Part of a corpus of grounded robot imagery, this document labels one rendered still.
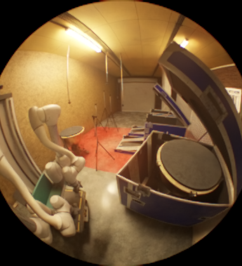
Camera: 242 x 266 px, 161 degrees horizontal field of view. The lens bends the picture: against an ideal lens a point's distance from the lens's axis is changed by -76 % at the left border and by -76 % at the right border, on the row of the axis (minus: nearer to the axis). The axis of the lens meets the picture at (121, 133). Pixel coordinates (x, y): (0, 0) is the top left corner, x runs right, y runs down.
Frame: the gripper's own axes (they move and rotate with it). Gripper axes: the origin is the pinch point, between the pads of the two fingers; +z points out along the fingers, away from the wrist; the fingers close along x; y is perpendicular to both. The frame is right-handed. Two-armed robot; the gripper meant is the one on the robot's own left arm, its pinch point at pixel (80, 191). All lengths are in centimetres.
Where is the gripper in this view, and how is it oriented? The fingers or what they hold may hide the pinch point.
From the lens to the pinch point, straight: 105.2
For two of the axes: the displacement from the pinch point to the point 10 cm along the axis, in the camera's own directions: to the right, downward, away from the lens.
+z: 0.4, 9.0, 4.3
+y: 9.9, -1.0, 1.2
